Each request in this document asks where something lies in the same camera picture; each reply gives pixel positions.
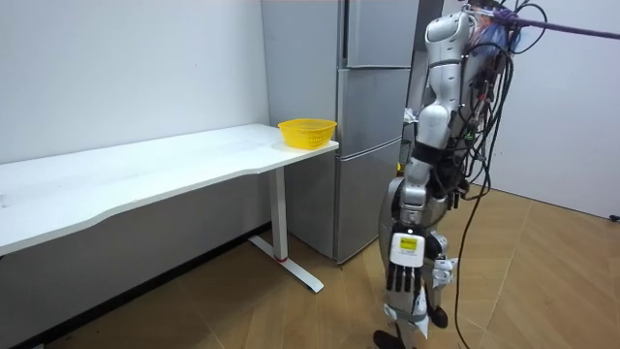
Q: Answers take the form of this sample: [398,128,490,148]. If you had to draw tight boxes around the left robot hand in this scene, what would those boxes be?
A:
[385,221,428,295]

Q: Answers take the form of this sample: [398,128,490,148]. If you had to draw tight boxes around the robot body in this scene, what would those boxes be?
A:
[379,0,516,230]

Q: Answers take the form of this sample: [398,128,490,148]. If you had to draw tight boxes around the grey fridge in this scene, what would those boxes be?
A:
[261,0,445,266]

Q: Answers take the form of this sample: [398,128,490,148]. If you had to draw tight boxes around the yellow plastic basket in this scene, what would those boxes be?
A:
[277,117,338,151]

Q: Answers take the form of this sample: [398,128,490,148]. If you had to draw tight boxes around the white desk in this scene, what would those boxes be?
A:
[0,122,340,295]

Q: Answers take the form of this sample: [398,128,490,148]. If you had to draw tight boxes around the black floor cable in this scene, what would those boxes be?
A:
[453,159,496,349]

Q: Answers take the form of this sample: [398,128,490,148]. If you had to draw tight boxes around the cable bundle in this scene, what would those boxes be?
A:
[459,0,620,55]

